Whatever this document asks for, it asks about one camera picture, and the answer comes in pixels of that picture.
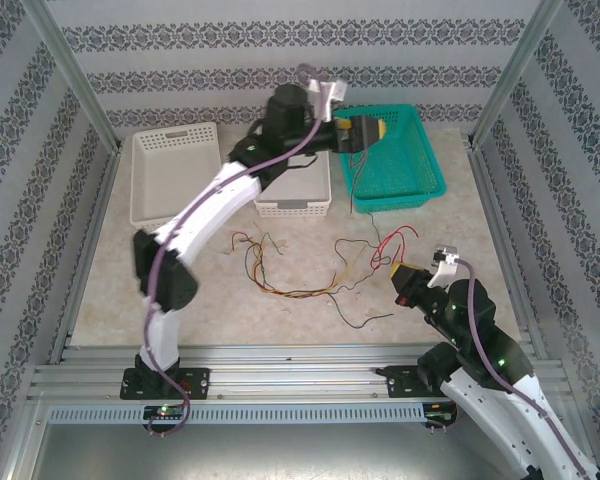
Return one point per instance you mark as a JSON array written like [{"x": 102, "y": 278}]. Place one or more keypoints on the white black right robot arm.
[{"x": 505, "y": 425}]

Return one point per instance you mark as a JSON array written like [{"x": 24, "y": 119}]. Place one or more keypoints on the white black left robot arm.
[{"x": 205, "y": 210}]

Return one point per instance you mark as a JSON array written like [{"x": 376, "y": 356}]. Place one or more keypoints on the teal plastic mesh basket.
[{"x": 405, "y": 165}]

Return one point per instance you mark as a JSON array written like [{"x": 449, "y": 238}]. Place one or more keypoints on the large white plastic basket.
[{"x": 170, "y": 170}]

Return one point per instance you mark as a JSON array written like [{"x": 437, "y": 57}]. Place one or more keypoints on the grey metal panel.
[{"x": 300, "y": 455}]

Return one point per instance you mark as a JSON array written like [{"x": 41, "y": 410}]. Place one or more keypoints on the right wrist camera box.
[{"x": 447, "y": 255}]

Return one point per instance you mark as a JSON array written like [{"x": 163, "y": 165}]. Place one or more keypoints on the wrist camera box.
[
  {"x": 337, "y": 90},
  {"x": 447, "y": 255}
]

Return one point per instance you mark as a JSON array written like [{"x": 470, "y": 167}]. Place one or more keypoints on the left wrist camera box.
[{"x": 337, "y": 90}]

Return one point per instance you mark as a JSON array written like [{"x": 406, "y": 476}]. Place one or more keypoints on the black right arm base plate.
[{"x": 397, "y": 382}]

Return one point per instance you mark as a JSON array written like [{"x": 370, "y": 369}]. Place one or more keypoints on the aluminium table side rail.
[
  {"x": 500, "y": 225},
  {"x": 96, "y": 225}
]

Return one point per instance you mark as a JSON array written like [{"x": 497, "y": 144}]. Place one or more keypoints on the aluminium mounting rail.
[{"x": 290, "y": 375}]

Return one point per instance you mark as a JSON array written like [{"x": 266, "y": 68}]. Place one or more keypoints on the aluminium frame post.
[
  {"x": 513, "y": 75},
  {"x": 74, "y": 75}
]

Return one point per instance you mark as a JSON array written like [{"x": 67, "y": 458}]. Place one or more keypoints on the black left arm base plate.
[{"x": 200, "y": 382}]

